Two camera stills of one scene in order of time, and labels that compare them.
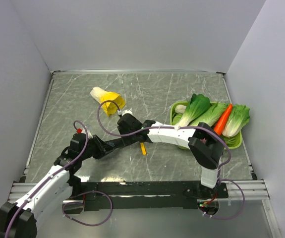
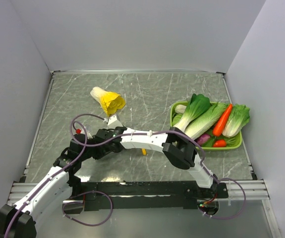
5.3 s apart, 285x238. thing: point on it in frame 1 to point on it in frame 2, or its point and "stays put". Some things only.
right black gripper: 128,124 to 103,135
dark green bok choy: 198,103 stays put
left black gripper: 99,144 stays put
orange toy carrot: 223,120 stays put
